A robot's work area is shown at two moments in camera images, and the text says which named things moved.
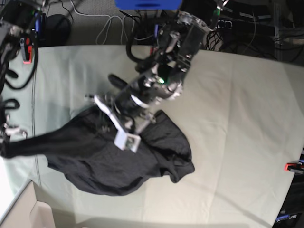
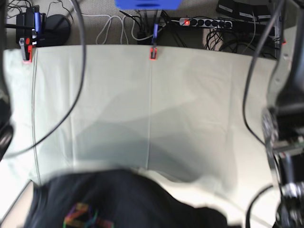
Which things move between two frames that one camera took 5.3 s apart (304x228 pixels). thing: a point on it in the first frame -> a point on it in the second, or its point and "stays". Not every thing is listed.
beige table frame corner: [28, 212] stays
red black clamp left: [26, 50] stays
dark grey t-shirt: [83, 150] -> [112, 198]
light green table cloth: [242, 116] stays
